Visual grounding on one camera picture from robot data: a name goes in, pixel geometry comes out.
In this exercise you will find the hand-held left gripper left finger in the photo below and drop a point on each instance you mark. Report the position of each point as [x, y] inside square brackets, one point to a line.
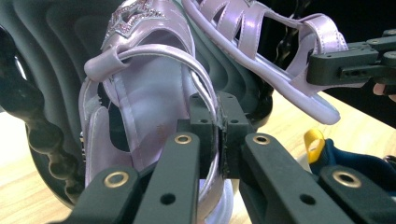
[207, 149]

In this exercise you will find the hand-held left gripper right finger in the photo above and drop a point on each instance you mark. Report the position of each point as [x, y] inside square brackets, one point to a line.
[230, 137]

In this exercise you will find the purple sandal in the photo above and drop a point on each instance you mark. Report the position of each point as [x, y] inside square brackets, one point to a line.
[155, 93]
[323, 109]

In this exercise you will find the navy and cream sneaker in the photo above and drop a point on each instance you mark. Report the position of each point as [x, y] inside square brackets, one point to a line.
[342, 155]

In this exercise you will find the red and black shoe rack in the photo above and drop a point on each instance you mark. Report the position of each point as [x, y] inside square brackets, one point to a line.
[46, 46]

